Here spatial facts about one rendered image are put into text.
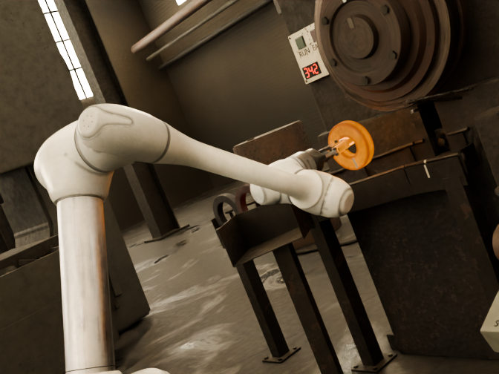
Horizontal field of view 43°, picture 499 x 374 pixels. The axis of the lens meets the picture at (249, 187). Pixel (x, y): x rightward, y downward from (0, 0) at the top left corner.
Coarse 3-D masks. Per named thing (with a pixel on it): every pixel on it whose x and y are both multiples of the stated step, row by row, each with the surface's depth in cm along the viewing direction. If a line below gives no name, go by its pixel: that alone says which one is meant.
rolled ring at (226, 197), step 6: (216, 198) 275; (222, 198) 272; (228, 198) 269; (234, 198) 269; (216, 204) 276; (222, 204) 278; (234, 204) 267; (216, 210) 278; (222, 210) 280; (234, 210) 269; (216, 216) 280; (222, 216) 280; (222, 222) 278
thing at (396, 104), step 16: (320, 0) 193; (432, 0) 166; (448, 0) 166; (448, 16) 165; (448, 32) 166; (320, 48) 200; (448, 48) 168; (448, 64) 174; (336, 80) 199; (432, 80) 175; (352, 96) 197; (416, 96) 180
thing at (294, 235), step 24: (240, 216) 227; (264, 216) 225; (288, 216) 223; (240, 240) 223; (264, 240) 227; (288, 240) 207; (240, 264) 209; (288, 264) 212; (288, 288) 214; (312, 312) 214; (312, 336) 215; (336, 360) 218
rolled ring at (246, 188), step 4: (248, 184) 257; (240, 188) 260; (244, 188) 257; (248, 188) 256; (236, 192) 262; (240, 192) 260; (244, 192) 258; (248, 192) 257; (236, 196) 263; (240, 196) 261; (244, 196) 263; (236, 200) 264; (240, 200) 263; (244, 200) 264; (236, 204) 265; (240, 204) 263; (244, 204) 265; (240, 208) 264; (244, 208) 264; (240, 212) 265
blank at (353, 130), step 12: (348, 120) 196; (336, 132) 198; (348, 132) 194; (360, 132) 191; (360, 144) 193; (372, 144) 193; (336, 156) 202; (348, 156) 198; (360, 156) 194; (372, 156) 194; (348, 168) 200
